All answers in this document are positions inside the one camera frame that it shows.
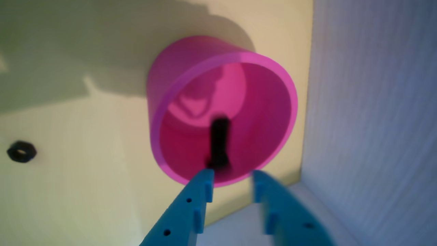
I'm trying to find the pink round cup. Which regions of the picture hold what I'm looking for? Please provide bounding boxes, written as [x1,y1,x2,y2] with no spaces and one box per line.
[147,35,298,188]

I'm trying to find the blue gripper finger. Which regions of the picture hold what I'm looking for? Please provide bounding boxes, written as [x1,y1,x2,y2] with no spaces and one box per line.
[139,169,214,246]
[252,170,335,246]

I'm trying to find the yellow paper mat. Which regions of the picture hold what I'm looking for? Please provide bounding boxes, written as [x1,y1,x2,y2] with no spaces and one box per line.
[0,0,314,246]

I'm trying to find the white corrugated cardboard box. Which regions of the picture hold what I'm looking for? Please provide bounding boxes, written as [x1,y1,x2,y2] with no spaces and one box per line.
[198,0,437,246]

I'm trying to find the black bolt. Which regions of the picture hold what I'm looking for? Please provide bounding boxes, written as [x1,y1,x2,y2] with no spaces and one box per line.
[205,117,231,171]

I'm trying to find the black hex nut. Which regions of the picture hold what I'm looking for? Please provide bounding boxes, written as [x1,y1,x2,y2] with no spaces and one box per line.
[7,140,37,163]

